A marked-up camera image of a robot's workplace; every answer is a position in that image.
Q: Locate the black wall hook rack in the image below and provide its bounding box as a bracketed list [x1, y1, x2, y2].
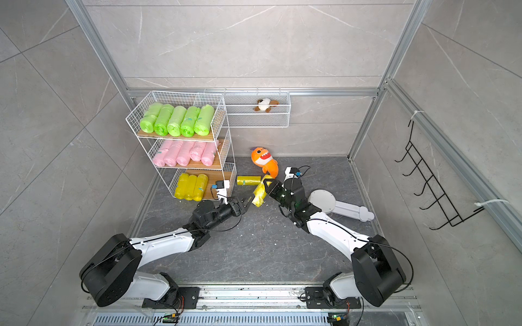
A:
[394, 120, 485, 231]

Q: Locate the yellow roll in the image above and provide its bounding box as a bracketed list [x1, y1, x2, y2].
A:
[174, 173, 189, 200]
[237, 176, 262, 186]
[184, 175, 197, 201]
[192, 174, 209, 202]
[252, 175, 273, 207]

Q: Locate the white round handled brush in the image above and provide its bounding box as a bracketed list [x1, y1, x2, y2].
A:
[309, 190, 375, 222]

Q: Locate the white wire three-tier shelf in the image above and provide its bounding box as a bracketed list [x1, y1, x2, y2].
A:
[126, 91, 237, 201]

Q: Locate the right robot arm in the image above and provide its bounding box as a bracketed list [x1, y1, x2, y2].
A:
[262, 177, 412, 307]

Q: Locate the white wire wall basket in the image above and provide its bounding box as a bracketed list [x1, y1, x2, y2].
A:
[194, 90, 292, 128]

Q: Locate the brown white plush toy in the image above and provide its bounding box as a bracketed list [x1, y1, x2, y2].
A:
[254, 98, 279, 113]

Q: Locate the pink roll small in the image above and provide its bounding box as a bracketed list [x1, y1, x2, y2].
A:
[152, 139, 173, 167]

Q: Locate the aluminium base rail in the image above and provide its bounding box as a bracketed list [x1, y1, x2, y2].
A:
[75, 283, 427, 325]

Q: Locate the orange shark plush toy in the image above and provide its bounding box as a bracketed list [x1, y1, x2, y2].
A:
[251, 147, 279, 179]

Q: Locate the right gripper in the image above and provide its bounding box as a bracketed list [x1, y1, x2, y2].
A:
[264, 178, 296, 215]

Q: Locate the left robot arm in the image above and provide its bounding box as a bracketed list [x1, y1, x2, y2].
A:
[79, 196, 254, 308]

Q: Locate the green roll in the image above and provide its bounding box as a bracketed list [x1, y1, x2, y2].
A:
[154, 104, 174, 137]
[194, 105, 215, 137]
[180, 106, 201, 137]
[167, 106, 187, 137]
[139, 102, 163, 133]

